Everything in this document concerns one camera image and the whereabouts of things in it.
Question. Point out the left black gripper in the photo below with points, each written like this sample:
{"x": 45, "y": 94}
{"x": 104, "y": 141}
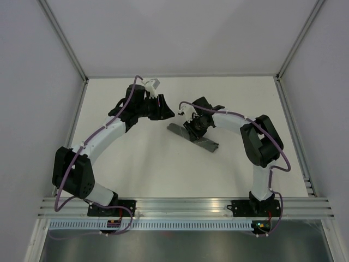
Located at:
{"x": 163, "y": 112}

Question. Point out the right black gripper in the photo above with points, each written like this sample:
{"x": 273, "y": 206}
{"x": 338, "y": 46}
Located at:
{"x": 194, "y": 134}

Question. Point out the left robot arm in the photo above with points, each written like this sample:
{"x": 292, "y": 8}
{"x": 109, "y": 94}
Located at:
{"x": 73, "y": 167}

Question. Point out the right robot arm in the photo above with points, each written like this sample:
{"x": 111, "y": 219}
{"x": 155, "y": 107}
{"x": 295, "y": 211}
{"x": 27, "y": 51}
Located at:
{"x": 261, "y": 141}

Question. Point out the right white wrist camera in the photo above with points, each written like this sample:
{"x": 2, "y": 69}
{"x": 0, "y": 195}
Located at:
{"x": 187, "y": 111}

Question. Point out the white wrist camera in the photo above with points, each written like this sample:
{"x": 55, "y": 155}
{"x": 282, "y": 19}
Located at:
{"x": 151, "y": 87}
{"x": 187, "y": 111}

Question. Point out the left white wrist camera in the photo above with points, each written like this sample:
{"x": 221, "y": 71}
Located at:
{"x": 151, "y": 87}

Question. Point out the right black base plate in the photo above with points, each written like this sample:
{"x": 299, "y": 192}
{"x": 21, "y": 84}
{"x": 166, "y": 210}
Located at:
{"x": 242, "y": 208}

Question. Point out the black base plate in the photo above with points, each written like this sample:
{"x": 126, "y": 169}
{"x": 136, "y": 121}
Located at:
{"x": 242, "y": 208}
{"x": 125, "y": 208}

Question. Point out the aluminium front rail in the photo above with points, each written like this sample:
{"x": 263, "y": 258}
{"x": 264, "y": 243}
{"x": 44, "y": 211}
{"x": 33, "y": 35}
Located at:
{"x": 195, "y": 208}

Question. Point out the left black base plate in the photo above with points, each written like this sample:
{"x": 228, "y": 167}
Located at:
{"x": 125, "y": 208}

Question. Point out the left aluminium frame post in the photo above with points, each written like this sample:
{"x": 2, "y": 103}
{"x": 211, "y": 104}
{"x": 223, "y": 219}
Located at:
{"x": 62, "y": 38}

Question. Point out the aluminium frame post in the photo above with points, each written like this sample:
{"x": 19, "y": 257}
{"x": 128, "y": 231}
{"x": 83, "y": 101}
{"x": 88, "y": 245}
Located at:
{"x": 300, "y": 37}
{"x": 62, "y": 38}

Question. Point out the white slotted cable duct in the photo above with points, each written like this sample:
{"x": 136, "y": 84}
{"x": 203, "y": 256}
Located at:
{"x": 151, "y": 224}

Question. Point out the right aluminium frame post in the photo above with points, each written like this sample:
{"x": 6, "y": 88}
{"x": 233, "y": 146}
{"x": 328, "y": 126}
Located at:
{"x": 300, "y": 37}

